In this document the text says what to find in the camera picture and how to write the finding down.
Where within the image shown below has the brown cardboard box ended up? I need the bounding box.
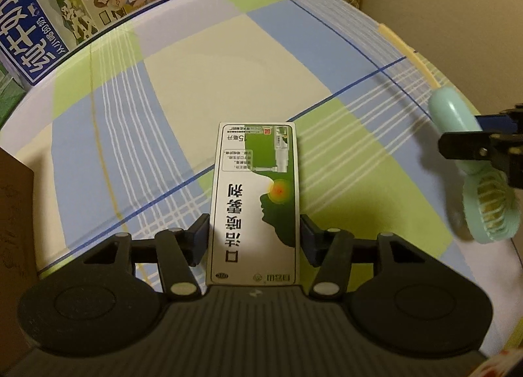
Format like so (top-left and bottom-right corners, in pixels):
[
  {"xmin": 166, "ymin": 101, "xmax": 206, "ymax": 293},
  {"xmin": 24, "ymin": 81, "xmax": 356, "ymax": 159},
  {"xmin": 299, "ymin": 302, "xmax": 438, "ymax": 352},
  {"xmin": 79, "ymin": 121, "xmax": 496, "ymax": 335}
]
[{"xmin": 0, "ymin": 150, "xmax": 38, "ymax": 371}]

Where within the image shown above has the green tissue pack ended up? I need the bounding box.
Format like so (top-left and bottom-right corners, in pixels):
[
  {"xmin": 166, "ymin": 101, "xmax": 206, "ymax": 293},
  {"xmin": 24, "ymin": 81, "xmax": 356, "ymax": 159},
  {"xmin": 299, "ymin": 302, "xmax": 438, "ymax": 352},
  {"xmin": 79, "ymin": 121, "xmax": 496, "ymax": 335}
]
[{"xmin": 0, "ymin": 64, "xmax": 26, "ymax": 128}]

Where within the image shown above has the green white medicine box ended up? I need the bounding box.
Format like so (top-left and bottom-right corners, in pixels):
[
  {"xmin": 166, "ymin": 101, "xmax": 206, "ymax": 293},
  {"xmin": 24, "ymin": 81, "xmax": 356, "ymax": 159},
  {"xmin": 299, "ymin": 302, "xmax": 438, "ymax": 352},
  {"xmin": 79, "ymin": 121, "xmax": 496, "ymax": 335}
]
[{"xmin": 207, "ymin": 123, "xmax": 300, "ymax": 286}]

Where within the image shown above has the mint handheld fan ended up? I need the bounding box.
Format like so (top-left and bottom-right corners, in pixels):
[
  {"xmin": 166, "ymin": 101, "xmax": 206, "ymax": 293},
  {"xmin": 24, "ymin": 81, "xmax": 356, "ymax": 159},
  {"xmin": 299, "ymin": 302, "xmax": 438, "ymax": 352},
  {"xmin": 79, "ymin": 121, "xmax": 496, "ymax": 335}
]
[{"xmin": 378, "ymin": 23, "xmax": 521, "ymax": 245}]

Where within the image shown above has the checked tablecloth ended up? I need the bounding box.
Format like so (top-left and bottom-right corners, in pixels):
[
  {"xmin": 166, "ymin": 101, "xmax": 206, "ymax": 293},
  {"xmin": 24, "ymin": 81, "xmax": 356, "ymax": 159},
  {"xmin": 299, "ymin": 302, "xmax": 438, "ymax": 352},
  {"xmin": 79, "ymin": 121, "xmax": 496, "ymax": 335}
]
[{"xmin": 0, "ymin": 0, "xmax": 504, "ymax": 358}]

